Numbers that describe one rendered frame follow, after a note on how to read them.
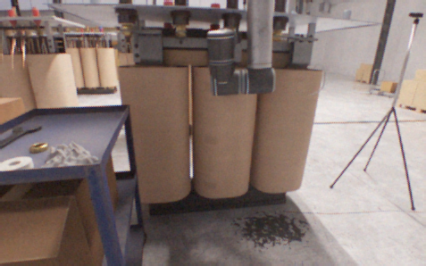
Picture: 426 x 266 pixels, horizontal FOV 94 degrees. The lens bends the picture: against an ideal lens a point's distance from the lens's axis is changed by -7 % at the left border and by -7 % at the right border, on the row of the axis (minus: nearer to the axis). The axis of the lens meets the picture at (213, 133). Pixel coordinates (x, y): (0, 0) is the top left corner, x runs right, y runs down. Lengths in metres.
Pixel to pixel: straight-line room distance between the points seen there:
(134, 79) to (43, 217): 0.83
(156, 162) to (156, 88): 0.45
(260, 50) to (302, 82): 0.58
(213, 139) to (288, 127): 0.49
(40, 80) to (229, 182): 2.64
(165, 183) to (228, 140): 0.49
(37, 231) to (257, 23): 0.91
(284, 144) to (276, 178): 0.27
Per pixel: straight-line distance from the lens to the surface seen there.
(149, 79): 1.23
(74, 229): 0.70
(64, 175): 0.59
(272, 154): 1.51
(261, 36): 0.91
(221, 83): 0.91
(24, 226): 0.64
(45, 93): 3.32
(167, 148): 1.33
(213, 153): 1.37
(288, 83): 1.39
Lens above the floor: 1.15
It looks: 20 degrees down
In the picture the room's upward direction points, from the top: 1 degrees clockwise
